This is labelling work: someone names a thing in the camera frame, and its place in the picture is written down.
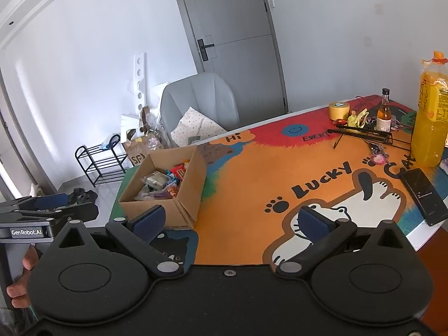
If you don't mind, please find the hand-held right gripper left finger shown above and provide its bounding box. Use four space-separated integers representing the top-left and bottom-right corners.
52 206 185 278

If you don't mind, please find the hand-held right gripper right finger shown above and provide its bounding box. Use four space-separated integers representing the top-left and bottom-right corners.
278 206 410 277

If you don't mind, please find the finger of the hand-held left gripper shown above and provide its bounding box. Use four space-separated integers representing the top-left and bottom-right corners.
16 188 99 212
45 205 99 225

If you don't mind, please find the pile of mixed snacks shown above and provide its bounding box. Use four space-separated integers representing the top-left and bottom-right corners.
135 159 191 200

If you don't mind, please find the brown cardboard box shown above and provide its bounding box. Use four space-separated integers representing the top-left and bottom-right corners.
118 146 207 231

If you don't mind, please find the person's left hand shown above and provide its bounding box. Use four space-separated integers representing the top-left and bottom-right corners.
6 245 40 309

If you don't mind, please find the black metal shoe rack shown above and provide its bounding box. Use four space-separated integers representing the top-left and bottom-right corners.
74 134 128 187

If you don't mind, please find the brown paper bag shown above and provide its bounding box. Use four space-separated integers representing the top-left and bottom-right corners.
122 107 169 169

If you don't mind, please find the clear plastic wrapper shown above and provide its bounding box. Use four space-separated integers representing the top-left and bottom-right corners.
142 107 169 148

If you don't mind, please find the white dotted pillow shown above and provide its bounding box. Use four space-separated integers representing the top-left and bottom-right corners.
170 107 228 146

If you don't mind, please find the yellow plastic bag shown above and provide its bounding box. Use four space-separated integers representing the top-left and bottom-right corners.
346 108 370 128

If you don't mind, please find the black phone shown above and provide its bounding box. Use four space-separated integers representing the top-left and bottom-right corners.
399 168 448 227

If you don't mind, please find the yellow tape roll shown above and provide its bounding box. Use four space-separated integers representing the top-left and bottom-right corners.
328 101 351 121

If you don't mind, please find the small glass bottle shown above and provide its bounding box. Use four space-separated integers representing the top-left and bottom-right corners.
375 88 393 132

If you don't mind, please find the white foam board with holes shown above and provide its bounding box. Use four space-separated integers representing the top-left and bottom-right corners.
121 52 147 137

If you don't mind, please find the grey padded chair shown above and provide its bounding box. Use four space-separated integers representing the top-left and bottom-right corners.
160 73 240 148

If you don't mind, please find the large orange juice bottle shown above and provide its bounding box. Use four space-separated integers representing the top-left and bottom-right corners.
410 51 448 168

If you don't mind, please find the grey door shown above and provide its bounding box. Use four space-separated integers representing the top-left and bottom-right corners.
170 0 289 116

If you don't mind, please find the black wire rack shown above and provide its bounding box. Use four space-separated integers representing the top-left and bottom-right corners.
327 126 417 163

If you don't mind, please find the black door handle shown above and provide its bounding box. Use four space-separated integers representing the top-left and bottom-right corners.
197 34 215 61

